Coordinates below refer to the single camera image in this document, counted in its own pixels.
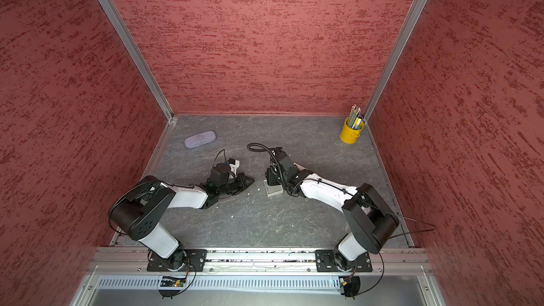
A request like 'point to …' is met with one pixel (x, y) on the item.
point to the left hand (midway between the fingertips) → (255, 183)
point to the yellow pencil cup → (349, 135)
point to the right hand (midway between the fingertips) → (269, 178)
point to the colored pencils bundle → (355, 120)
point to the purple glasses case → (193, 140)
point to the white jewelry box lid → (273, 190)
